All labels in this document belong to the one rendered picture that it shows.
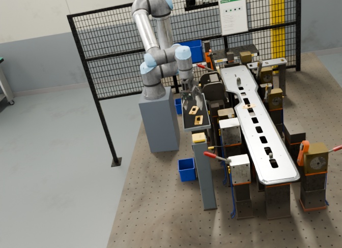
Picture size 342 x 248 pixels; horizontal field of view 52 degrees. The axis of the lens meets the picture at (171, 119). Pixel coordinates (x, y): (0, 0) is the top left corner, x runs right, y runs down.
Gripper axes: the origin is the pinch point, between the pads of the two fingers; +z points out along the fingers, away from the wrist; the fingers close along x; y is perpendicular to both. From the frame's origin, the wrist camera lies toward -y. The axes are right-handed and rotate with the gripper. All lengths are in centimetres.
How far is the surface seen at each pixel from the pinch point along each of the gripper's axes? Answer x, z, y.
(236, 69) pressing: 5, 18, -89
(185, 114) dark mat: -3.7, 1.7, 4.6
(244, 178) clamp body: 31.2, 20.3, 30.8
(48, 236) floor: -141, 118, 16
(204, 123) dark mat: 9.4, 1.7, 12.6
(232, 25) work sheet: -4, -4, -131
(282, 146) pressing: 47, 18, 7
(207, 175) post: 12.1, 23.8, 27.4
